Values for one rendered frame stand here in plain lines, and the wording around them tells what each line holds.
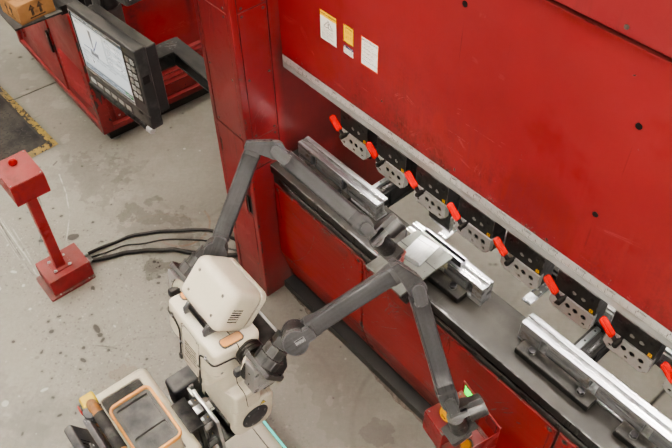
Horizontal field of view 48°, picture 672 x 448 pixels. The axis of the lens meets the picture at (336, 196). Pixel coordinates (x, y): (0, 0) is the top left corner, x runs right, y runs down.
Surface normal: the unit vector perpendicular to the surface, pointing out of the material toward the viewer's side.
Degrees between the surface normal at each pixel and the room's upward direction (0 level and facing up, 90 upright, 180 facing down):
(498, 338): 0
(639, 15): 90
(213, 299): 48
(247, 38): 90
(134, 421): 0
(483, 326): 0
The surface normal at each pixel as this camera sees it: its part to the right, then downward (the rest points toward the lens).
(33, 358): -0.01, -0.70
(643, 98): -0.76, 0.48
